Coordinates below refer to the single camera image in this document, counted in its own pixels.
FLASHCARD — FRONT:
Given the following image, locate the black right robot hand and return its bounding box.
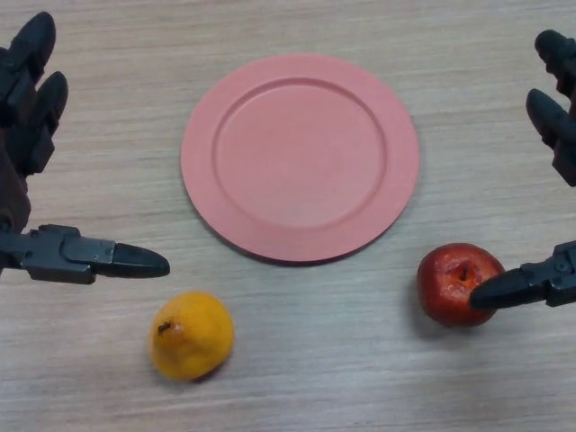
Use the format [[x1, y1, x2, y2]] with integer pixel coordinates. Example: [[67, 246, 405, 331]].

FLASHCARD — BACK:
[[468, 30, 576, 311]]

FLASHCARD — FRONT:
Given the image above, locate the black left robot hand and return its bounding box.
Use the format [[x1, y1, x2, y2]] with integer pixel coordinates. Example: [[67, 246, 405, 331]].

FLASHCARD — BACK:
[[0, 11, 171, 285]]

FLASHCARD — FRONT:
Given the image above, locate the red apple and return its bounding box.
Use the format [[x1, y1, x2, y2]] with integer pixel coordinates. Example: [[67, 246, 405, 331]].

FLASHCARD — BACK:
[[416, 242, 507, 328]]

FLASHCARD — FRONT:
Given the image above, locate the pink round plate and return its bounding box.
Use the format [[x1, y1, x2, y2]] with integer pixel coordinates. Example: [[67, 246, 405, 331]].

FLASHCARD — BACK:
[[180, 54, 421, 266]]

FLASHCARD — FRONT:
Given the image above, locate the yellow pear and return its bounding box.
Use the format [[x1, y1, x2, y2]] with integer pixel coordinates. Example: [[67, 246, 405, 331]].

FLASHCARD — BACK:
[[148, 291, 236, 382]]

